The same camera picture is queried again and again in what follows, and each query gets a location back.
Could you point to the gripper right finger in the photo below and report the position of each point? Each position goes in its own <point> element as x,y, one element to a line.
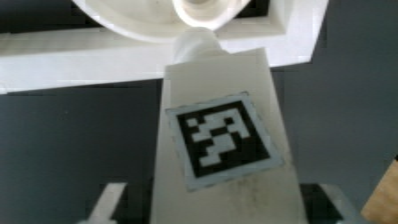
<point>329,208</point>

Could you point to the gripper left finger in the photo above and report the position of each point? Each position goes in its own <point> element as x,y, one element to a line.
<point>123,205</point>

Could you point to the white stool leg with tag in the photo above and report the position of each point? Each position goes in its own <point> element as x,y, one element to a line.
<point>224,173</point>

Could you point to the white U-shaped fence frame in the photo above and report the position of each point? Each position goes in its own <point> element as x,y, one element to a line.
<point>87,56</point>

